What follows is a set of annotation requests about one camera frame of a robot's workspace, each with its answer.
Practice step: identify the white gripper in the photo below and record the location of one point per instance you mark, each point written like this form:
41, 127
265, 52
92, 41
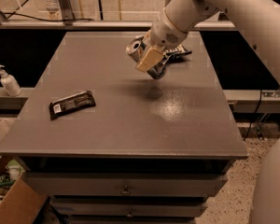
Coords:
165, 34

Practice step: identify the silver blue redbull can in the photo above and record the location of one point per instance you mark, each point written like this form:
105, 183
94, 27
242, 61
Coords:
148, 57

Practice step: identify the white pump soap bottle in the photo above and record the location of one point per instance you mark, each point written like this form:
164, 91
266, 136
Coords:
9, 83

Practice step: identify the metal window rail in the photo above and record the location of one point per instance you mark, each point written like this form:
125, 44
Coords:
108, 25

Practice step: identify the brown cardboard box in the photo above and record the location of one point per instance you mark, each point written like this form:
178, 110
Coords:
22, 204

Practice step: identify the blue kettle chips bag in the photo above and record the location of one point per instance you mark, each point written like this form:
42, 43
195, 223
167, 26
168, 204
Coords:
177, 53

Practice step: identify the black snack bar wrapper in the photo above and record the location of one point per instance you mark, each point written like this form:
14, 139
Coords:
71, 104

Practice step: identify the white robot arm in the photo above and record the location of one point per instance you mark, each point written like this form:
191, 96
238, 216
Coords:
258, 21

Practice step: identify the lower grey drawer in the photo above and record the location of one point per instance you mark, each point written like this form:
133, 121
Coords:
130, 207

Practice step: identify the grey drawer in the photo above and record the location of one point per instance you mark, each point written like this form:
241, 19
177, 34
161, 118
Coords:
130, 207
126, 185

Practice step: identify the grey drawer cabinet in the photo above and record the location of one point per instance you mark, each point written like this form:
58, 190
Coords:
179, 124

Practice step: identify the upper grey drawer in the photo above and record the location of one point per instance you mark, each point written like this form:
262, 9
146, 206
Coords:
126, 185

